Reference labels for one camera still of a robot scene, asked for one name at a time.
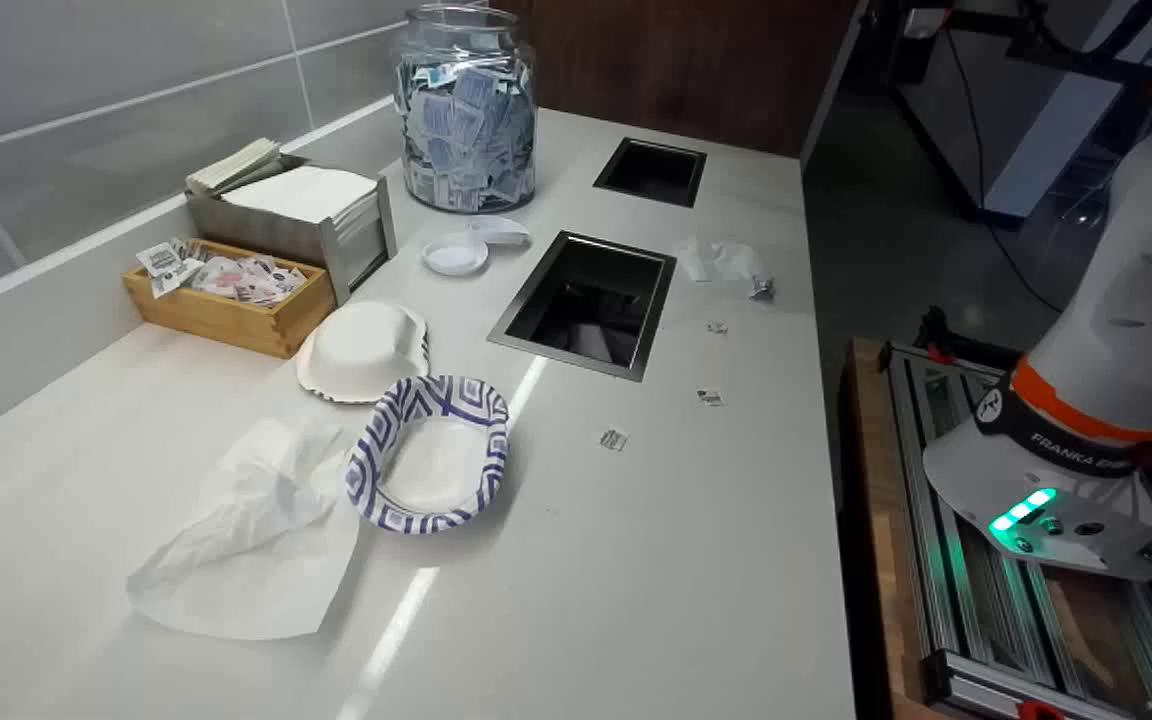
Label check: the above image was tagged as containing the square trash chute by lids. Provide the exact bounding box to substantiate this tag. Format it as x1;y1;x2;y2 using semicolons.
488;227;679;388

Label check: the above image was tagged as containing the small clear plastic lid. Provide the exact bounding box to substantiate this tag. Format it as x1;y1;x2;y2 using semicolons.
470;216;537;252

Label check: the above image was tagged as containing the white jar lid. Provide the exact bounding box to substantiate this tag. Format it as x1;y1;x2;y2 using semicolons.
414;237;491;278

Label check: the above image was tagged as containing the crumpled clear plastic wrapper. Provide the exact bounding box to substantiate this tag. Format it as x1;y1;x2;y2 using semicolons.
675;232;780;304

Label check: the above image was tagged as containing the blue patterned paper bowl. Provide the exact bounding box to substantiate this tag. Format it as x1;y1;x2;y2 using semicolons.
344;370;517;541

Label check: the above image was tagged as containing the glass jar with blue packets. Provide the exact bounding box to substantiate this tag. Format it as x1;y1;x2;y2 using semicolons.
392;0;544;216

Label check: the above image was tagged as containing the metal napkin dispenser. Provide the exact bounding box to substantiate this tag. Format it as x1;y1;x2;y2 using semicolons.
184;136;398;304

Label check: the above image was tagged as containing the wooden platform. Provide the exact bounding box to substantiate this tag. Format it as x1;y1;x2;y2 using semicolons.
842;336;950;720

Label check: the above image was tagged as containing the wooden packet box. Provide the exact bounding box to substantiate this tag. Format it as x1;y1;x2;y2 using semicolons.
119;237;339;358

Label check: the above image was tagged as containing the white tissue paper sheet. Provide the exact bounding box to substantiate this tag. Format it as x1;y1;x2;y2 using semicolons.
125;411;368;648

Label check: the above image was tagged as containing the white packet with black print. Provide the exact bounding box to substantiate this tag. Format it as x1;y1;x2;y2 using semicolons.
136;237;194;287

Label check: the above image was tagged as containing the white equipment cabinet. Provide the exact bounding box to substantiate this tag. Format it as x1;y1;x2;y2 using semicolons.
898;0;1152;224

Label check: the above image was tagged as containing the square trash chute by wall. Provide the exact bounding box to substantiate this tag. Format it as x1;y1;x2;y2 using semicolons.
586;130;712;211

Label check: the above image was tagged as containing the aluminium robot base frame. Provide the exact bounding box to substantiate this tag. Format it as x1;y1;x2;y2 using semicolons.
884;336;1152;720

